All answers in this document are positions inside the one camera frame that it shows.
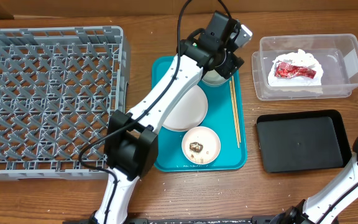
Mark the red foil snack wrapper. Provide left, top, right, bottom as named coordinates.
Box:
left=274, top=62, right=316, bottom=79

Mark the large white napkin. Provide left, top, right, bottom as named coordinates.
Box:
left=267, top=49, right=324, bottom=87

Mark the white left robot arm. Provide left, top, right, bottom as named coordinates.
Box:
left=78, top=11, right=253, bottom=223

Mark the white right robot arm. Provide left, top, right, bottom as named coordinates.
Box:
left=270, top=137, right=358, bottom=224

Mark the clear plastic waste bin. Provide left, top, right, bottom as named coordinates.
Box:
left=252, top=34, right=358, bottom=101

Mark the grey dishwasher rack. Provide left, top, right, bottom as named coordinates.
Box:
left=0, top=26, right=131, bottom=181

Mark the grey-green bowl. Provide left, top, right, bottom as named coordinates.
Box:
left=201, top=70, right=227, bottom=87

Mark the teal serving tray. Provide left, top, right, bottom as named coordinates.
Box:
left=155, top=73, right=247, bottom=172

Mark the white round plate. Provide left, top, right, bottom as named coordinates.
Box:
left=163, top=85, right=208, bottom=132

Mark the pink bowl with leftovers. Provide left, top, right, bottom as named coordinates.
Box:
left=181, top=126, right=221, bottom=165

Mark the brown food leftover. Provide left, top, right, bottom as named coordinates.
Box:
left=189, top=142, right=203, bottom=153

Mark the black rectangular tray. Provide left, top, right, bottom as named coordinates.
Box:
left=256, top=110, right=352, bottom=173

